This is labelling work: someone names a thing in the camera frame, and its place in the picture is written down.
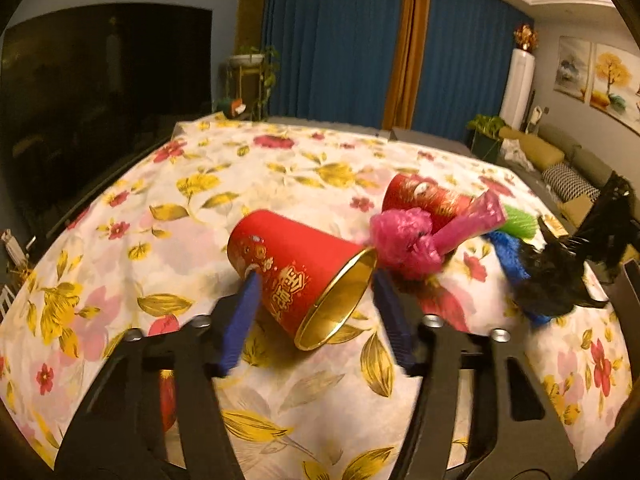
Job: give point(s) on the white standing air conditioner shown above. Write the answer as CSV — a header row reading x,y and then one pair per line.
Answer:
x,y
517,90

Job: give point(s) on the plant stand with potted plant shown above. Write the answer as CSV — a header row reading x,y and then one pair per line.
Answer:
x,y
247,57

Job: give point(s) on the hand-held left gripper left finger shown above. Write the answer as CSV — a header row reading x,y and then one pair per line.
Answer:
x,y
240,320

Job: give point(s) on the tree paintings on wall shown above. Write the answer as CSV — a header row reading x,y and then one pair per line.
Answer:
x,y
617,85

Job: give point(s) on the white cloth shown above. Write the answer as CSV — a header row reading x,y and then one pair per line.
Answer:
x,y
515,152

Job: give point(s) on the small landscape painting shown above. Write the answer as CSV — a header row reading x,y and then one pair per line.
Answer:
x,y
572,67

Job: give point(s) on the potted plant in dark pot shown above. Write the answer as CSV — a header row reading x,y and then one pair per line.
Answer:
x,y
485,137

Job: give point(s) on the grey green sofa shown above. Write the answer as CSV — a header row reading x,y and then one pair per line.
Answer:
x,y
585,152

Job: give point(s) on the small colourful toy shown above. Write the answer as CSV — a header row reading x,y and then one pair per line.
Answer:
x,y
234,108

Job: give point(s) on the black television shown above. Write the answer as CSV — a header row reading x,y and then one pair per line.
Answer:
x,y
100,100

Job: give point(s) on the red gold-rimmed paper cup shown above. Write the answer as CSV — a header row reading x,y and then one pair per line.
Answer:
x,y
425,200
290,270

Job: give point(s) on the floral tablecloth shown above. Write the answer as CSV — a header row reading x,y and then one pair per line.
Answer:
x,y
200,220

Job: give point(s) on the red gold flower decoration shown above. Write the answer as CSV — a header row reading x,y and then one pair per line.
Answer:
x,y
526,39

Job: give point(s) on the pink plastic bag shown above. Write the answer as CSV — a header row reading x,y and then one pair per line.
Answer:
x,y
405,240

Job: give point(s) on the blue curtain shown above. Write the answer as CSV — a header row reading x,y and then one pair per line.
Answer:
x,y
330,40
470,60

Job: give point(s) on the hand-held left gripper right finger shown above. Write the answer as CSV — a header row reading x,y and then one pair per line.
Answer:
x,y
395,320

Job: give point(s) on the orange curtain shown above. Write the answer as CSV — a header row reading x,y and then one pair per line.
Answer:
x,y
407,50

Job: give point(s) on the black white patterned cushion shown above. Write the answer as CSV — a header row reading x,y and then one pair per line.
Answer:
x,y
570,182

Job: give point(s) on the gold plant stand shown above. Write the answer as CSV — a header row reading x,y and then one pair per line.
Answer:
x,y
247,87

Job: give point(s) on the white handheld vacuum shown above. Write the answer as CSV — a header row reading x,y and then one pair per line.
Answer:
x,y
535,117

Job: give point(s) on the brown wooden panel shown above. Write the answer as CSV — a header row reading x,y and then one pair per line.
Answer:
x,y
252,20

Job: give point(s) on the yellow cushion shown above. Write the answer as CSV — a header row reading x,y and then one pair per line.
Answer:
x,y
547,156
580,209

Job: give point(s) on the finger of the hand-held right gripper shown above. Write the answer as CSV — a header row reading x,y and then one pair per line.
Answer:
x,y
630,300

